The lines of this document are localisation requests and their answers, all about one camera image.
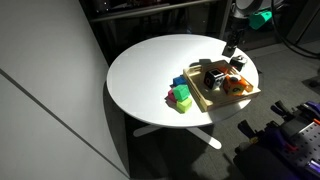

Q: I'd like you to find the teal camera mount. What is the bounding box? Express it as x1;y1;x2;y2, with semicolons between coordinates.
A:
248;9;273;31

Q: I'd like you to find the purple clamp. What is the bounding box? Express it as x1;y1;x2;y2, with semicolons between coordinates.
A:
269;100;301;122
237;119;268;141

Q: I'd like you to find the blue block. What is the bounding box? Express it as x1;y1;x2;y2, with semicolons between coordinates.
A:
171;75;188;88

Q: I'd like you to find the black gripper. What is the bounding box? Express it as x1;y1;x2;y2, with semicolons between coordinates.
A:
229;16;250;46

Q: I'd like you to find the pink block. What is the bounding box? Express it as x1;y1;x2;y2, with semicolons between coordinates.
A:
166;88;178;104

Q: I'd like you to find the dark blue patterned cube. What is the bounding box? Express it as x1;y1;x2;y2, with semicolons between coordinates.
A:
203;68;225;91

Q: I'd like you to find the large orange cube black circle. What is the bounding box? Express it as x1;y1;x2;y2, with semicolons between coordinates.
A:
222;74;251;97

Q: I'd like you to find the white table base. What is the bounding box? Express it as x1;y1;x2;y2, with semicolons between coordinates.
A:
132;123;223;151

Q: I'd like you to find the dark shelf unit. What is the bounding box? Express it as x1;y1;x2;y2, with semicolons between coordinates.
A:
79;0;234;65

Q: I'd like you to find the lime green block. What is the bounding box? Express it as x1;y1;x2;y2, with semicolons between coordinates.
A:
175;97;194;115

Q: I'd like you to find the wooden tray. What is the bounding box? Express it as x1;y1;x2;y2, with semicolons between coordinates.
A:
182;59;262;114

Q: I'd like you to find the perforated metal plate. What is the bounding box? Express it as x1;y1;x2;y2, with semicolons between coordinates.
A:
285;121;320;175

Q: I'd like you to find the black cable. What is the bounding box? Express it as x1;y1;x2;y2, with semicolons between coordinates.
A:
270;0;320;61

